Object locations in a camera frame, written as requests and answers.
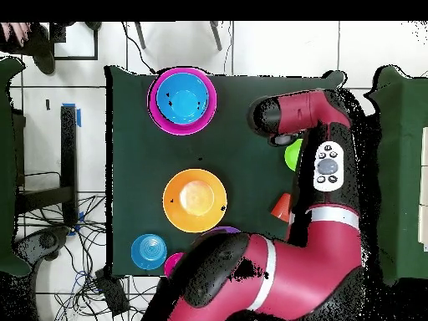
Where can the person's hand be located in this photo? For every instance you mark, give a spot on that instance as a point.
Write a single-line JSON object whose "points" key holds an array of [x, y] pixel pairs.
{"points": [[16, 31]]}

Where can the large blue bowl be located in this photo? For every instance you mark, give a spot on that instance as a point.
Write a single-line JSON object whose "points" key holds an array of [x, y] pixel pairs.
{"points": [[182, 98]]}

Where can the large pink bowl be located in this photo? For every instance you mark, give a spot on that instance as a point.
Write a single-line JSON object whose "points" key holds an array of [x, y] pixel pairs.
{"points": [[182, 129]]}

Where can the large orange bowl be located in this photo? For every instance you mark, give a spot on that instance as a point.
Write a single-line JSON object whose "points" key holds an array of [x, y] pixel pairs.
{"points": [[195, 200]]}

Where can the small green bowl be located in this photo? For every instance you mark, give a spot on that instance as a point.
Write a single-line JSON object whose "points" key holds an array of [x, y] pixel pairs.
{"points": [[292, 155]]}

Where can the orange-red plastic cup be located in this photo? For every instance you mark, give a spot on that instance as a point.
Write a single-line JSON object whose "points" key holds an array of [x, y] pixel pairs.
{"points": [[283, 209]]}

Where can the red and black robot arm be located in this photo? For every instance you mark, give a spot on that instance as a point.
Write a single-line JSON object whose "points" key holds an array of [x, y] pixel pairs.
{"points": [[301, 260]]}

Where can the person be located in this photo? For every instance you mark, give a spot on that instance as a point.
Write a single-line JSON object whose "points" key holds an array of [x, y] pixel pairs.
{"points": [[41, 50]]}

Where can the blue floor tape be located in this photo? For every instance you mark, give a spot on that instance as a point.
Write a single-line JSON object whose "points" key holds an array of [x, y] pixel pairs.
{"points": [[79, 117]]}

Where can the black metal stand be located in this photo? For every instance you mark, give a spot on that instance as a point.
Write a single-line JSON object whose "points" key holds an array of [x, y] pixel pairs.
{"points": [[68, 150]]}

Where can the green cloth side table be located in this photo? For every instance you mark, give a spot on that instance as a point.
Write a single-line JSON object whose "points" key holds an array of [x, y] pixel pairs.
{"points": [[6, 167], [404, 167]]}

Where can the dark green tablecloth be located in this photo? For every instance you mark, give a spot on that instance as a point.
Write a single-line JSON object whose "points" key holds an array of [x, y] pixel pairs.
{"points": [[234, 117]]}

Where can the small blue bowl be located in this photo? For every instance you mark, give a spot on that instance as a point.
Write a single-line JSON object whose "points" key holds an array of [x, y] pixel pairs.
{"points": [[148, 252]]}

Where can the small crimson bowl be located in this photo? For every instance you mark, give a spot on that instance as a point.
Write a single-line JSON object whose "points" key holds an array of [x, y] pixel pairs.
{"points": [[172, 262]]}

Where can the black power strip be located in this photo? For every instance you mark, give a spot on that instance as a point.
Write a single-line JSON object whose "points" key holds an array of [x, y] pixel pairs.
{"points": [[113, 294]]}

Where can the purple bowl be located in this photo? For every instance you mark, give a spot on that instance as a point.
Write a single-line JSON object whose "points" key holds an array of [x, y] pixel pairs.
{"points": [[225, 229]]}

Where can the black square floor frame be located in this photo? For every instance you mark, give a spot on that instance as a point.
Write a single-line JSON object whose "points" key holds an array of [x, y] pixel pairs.
{"points": [[80, 57]]}

